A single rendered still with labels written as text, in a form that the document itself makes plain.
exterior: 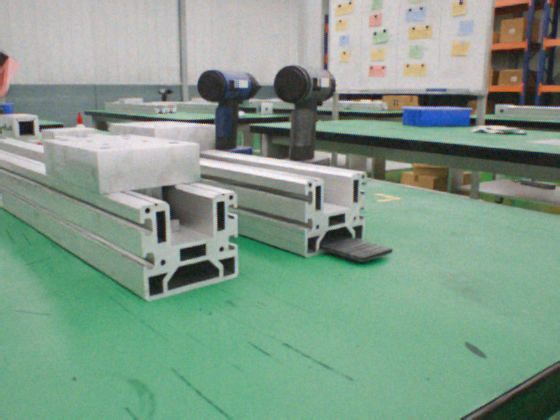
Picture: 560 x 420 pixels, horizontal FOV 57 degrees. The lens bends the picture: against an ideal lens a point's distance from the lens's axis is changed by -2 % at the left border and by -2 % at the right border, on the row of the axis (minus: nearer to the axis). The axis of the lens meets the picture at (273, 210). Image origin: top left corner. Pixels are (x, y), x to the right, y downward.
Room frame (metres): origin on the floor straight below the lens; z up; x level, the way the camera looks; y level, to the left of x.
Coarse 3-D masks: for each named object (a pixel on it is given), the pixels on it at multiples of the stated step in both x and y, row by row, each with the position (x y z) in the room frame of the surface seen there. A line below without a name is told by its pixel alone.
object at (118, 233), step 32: (0, 160) 0.77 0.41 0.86; (32, 160) 0.72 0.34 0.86; (0, 192) 0.79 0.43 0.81; (32, 192) 0.65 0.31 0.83; (64, 192) 0.56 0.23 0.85; (128, 192) 0.48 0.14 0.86; (192, 192) 0.49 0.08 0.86; (224, 192) 0.48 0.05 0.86; (32, 224) 0.67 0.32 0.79; (64, 224) 0.57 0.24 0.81; (96, 224) 0.49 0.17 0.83; (128, 224) 0.46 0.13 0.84; (160, 224) 0.44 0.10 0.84; (192, 224) 0.49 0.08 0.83; (224, 224) 0.48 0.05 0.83; (96, 256) 0.50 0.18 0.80; (128, 256) 0.46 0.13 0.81; (160, 256) 0.43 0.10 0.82; (192, 256) 0.46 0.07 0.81; (224, 256) 0.47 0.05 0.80; (128, 288) 0.45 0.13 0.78; (160, 288) 0.44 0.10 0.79; (192, 288) 0.45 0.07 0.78
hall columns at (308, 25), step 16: (304, 0) 9.39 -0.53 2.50; (320, 0) 9.26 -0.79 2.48; (304, 16) 9.38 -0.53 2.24; (320, 16) 9.26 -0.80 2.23; (304, 32) 9.38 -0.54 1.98; (320, 32) 9.26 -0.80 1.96; (304, 48) 9.38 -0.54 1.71; (320, 48) 9.26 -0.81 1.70; (304, 64) 9.38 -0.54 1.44; (320, 64) 9.26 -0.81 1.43
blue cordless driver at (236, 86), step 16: (208, 80) 0.99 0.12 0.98; (224, 80) 0.99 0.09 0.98; (240, 80) 1.03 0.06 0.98; (256, 80) 1.09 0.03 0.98; (208, 96) 0.99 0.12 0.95; (224, 96) 0.99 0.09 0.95; (240, 96) 1.04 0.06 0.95; (224, 112) 1.01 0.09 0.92; (224, 128) 1.01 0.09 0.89; (224, 144) 1.01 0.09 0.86
